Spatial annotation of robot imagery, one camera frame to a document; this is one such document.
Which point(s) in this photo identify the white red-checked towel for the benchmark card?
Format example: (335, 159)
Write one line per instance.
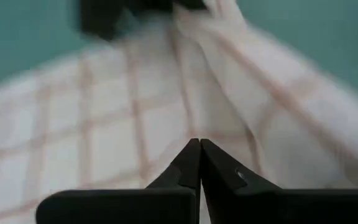
(166, 93)

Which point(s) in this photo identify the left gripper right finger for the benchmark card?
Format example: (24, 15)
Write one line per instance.
(259, 205)

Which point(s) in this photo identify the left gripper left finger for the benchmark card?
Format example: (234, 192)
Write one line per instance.
(135, 205)

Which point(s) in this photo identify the green table mat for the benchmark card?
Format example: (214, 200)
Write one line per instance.
(11, 31)

